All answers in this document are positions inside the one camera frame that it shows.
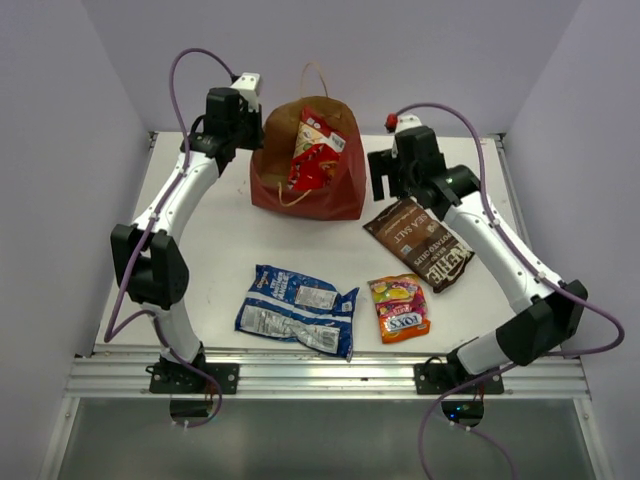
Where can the red white chips bag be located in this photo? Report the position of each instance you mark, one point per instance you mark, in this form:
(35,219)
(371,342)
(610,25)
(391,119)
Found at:
(313,131)

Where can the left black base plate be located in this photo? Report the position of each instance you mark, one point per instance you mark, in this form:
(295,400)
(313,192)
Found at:
(168,377)

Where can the brown kettle chips bag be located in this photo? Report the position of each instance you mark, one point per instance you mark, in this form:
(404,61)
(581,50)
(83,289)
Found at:
(422,243)

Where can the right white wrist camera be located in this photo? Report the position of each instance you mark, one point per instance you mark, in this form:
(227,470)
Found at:
(396,123)

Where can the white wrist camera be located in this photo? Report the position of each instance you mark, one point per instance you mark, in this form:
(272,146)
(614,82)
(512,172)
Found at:
(249,86)
(396,123)

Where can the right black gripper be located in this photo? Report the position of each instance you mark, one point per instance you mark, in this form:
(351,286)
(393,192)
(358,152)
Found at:
(383,162)

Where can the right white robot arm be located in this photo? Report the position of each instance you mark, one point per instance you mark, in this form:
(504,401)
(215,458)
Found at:
(547,310)

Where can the red assorted candy bag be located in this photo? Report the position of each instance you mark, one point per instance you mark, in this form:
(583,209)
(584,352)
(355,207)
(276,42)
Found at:
(313,170)

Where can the aluminium front rail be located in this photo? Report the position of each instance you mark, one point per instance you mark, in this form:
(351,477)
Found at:
(112,373)

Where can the blue white snack bag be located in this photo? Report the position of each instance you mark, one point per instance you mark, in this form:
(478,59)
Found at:
(291,307)

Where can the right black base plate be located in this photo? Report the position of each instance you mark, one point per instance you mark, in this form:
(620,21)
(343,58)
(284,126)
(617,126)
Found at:
(437,375)

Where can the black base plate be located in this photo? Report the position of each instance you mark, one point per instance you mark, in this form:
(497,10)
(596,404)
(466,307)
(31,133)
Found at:
(168,377)
(437,375)

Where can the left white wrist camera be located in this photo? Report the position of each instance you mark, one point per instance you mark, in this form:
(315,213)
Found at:
(249,86)

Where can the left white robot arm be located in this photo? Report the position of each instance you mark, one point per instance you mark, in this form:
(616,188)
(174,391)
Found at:
(148,264)

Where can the orange Fox's candy bag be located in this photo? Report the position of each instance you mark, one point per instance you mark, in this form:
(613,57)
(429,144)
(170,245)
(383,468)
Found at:
(400,306)

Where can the red paper bag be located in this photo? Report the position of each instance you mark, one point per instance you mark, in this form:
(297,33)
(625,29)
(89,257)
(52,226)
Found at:
(343,198)

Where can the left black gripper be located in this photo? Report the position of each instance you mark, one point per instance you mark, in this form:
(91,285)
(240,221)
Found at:
(255,118)

